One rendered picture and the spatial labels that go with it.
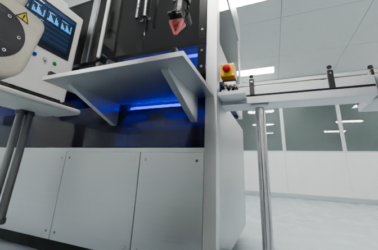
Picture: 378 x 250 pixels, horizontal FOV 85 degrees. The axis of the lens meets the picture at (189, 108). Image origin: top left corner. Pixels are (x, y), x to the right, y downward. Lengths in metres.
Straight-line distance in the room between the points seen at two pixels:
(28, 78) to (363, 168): 5.76
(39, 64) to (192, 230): 1.24
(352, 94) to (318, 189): 4.57
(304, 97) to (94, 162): 1.18
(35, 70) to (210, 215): 1.24
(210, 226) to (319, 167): 4.78
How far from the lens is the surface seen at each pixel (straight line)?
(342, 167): 5.73
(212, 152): 0.99
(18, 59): 0.54
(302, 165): 5.59
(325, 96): 1.15
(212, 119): 1.02
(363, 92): 1.19
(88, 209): 1.36
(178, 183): 1.04
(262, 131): 1.12
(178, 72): 0.82
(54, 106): 1.26
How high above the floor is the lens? 0.49
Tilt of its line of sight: 17 degrees up
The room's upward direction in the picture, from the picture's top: 3 degrees clockwise
